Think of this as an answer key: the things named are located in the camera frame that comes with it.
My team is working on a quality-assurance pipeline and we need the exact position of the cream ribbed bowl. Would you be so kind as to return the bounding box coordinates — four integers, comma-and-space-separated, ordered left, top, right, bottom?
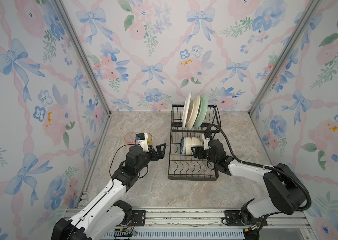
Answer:
186, 137, 203, 155

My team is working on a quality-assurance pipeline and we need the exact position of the yellow glass cup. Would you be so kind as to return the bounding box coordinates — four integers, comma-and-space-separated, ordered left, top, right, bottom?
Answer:
146, 133, 153, 145

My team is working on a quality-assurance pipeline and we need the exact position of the blue floral bowl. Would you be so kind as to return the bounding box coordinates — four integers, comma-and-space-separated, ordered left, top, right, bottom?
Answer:
180, 137, 187, 155

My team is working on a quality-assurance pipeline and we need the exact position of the pink glass cup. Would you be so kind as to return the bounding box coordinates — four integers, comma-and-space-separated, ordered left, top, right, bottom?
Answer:
124, 132, 137, 145

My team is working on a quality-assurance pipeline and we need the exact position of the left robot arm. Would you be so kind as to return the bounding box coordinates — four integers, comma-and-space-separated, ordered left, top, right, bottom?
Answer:
51, 144, 167, 240

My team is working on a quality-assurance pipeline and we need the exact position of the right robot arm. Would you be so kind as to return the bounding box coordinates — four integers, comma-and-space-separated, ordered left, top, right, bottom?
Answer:
191, 139, 312, 228

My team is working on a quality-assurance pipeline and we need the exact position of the cream plate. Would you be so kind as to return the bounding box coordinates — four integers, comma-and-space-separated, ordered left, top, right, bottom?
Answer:
185, 95, 200, 130

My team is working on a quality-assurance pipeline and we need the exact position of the green plate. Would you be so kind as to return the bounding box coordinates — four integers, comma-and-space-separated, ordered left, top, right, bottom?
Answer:
193, 94, 208, 129

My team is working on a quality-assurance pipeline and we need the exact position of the white plate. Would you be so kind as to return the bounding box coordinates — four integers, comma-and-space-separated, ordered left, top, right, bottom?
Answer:
181, 93, 191, 129

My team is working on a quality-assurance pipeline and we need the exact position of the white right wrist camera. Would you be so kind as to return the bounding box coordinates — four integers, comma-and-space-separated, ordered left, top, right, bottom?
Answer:
202, 133, 213, 151

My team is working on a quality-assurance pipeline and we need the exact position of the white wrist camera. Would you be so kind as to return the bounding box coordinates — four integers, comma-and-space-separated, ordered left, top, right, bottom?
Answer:
202, 133, 213, 151
136, 133, 149, 152

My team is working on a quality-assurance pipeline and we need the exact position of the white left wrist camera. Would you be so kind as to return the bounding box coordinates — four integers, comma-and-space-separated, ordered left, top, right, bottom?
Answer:
136, 133, 149, 152

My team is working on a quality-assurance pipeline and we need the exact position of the black wire dish rack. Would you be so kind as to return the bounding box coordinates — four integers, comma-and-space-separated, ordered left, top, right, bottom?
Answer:
168, 105, 221, 182

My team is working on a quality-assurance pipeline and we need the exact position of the black corrugated cable conduit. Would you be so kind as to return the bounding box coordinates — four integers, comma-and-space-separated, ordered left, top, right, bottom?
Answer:
206, 123, 312, 211

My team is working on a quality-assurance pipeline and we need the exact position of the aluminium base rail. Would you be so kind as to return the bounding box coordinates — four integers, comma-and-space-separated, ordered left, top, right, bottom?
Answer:
98, 208, 316, 240

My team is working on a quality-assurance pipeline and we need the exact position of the aluminium corner post left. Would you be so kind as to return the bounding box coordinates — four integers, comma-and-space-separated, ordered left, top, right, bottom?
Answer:
51, 0, 111, 117

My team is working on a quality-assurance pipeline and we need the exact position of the aluminium corner post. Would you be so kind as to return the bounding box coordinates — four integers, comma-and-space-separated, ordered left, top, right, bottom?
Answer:
51, 0, 111, 117
248, 0, 321, 116

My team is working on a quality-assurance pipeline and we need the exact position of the aluminium corner post right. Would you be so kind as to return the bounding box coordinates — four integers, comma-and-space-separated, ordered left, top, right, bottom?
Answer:
248, 0, 321, 116

